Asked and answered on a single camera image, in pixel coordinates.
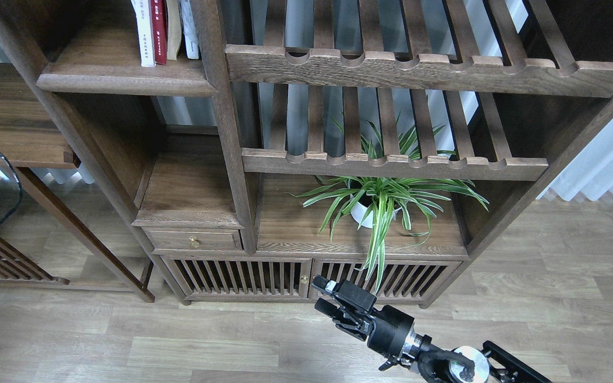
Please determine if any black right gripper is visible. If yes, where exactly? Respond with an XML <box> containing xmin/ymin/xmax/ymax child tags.
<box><xmin>313</xmin><ymin>276</ymin><xmax>421</xmax><ymax>363</ymax></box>

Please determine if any red cover book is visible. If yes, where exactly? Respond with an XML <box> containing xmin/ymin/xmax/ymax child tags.
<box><xmin>150</xmin><ymin>0</ymin><xmax>167</xmax><ymax>65</ymax></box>

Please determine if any white purple cover book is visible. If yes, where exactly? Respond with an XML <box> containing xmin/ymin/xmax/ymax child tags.
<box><xmin>131</xmin><ymin>0</ymin><xmax>156</xmax><ymax>68</ymax></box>

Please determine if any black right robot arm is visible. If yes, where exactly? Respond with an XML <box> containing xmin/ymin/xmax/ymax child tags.
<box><xmin>312</xmin><ymin>276</ymin><xmax>548</xmax><ymax>382</ymax></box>

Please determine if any white plant pot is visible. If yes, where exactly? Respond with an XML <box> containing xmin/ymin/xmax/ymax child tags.
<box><xmin>347</xmin><ymin>180</ymin><xmax>401</xmax><ymax>229</ymax></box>

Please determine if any green spider plant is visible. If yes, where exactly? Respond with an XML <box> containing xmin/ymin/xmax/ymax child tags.
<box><xmin>293</xmin><ymin>112</ymin><xmax>491</xmax><ymax>293</ymax></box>

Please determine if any brass drawer knob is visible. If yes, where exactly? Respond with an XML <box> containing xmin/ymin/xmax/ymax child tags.
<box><xmin>189</xmin><ymin>237</ymin><xmax>201</xmax><ymax>249</ymax></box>

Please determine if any dark wooden bookshelf unit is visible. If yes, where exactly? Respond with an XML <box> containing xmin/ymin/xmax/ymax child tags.
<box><xmin>0</xmin><ymin>1</ymin><xmax>613</xmax><ymax>307</ymax></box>

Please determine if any upright white book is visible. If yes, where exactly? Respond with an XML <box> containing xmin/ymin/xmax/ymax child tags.
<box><xmin>179</xmin><ymin>0</ymin><xmax>200</xmax><ymax>59</ymax></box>

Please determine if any upright cream paged book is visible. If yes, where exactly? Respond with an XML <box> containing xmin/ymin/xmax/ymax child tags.
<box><xmin>165</xmin><ymin>0</ymin><xmax>182</xmax><ymax>62</ymax></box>

